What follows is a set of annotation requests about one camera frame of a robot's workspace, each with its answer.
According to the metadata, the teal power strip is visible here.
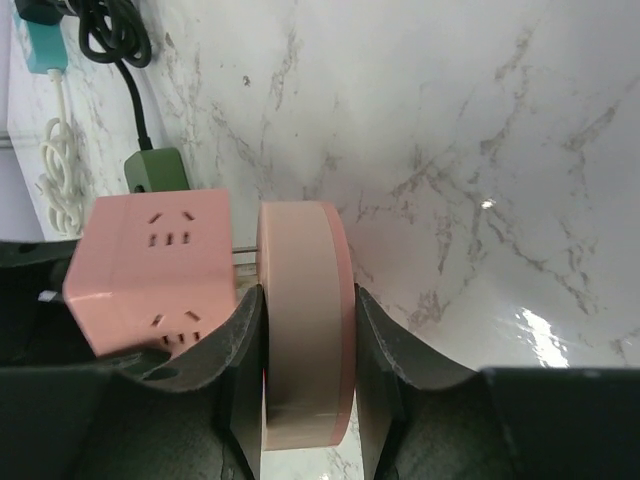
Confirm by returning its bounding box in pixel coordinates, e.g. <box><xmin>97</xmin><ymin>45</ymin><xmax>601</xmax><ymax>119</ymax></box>
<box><xmin>13</xmin><ymin>12</ymin><xmax>68</xmax><ymax>75</ymax></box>

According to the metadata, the white coiled power cord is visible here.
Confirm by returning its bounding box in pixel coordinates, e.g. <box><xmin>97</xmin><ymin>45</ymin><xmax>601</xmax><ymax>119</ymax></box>
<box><xmin>34</xmin><ymin>68</ymin><xmax>84</xmax><ymax>239</ymax></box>

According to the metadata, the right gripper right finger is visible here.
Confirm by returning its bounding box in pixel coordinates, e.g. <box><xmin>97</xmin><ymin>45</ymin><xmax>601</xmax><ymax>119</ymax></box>
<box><xmin>355</xmin><ymin>288</ymin><xmax>639</xmax><ymax>479</ymax></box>

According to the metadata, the black coiled cable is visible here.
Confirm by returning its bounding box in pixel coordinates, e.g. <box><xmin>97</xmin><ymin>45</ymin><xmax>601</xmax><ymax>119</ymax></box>
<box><xmin>14</xmin><ymin>0</ymin><xmax>156</xmax><ymax>151</ymax></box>

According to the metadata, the pink cube socket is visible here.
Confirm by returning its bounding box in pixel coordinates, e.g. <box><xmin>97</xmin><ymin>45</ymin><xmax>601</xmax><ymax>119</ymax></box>
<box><xmin>63</xmin><ymin>189</ymin><xmax>237</xmax><ymax>356</ymax></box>

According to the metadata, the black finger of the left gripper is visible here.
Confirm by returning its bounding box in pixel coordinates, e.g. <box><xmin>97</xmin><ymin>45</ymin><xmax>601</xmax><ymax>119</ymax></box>
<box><xmin>1</xmin><ymin>240</ymin><xmax>95</xmax><ymax>367</ymax></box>

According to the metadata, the green power strip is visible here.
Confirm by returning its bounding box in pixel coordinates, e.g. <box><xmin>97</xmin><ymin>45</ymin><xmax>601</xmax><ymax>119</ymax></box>
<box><xmin>124</xmin><ymin>147</ymin><xmax>190</xmax><ymax>193</ymax></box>

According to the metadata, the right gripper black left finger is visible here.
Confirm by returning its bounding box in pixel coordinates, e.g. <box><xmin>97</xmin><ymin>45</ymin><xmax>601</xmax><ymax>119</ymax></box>
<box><xmin>1</xmin><ymin>286</ymin><xmax>265</xmax><ymax>479</ymax></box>

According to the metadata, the pink round socket base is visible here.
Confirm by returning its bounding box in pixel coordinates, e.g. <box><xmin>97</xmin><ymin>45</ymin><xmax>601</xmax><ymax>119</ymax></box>
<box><xmin>257</xmin><ymin>201</ymin><xmax>356</xmax><ymax>451</ymax></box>

